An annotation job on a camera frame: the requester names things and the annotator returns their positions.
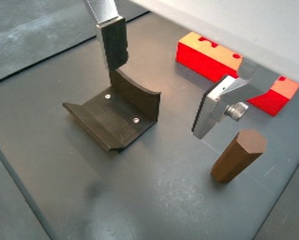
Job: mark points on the black curved holder stand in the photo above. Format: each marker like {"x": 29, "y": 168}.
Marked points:
{"x": 119, "y": 114}

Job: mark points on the brown hexagon peg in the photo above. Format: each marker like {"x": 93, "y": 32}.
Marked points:
{"x": 246, "y": 147}

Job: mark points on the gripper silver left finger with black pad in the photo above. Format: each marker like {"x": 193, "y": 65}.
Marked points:
{"x": 111, "y": 31}

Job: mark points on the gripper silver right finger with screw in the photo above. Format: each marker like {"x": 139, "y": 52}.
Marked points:
{"x": 223, "y": 99}

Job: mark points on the red peg board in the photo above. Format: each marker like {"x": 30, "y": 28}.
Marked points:
{"x": 212, "y": 61}

